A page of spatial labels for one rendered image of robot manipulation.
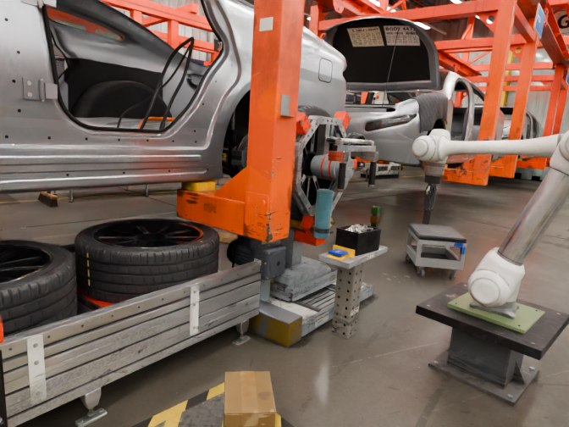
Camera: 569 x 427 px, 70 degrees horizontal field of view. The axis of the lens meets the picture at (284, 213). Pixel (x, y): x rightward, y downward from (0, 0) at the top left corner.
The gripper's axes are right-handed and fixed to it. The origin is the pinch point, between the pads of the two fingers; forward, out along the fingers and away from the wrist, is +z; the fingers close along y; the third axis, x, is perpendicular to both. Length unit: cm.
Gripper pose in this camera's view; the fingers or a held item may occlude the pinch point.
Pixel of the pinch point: (426, 217)
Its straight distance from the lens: 207.4
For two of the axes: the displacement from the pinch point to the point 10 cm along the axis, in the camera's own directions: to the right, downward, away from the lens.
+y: 5.7, -1.0, 8.1
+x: -8.1, -1.8, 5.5
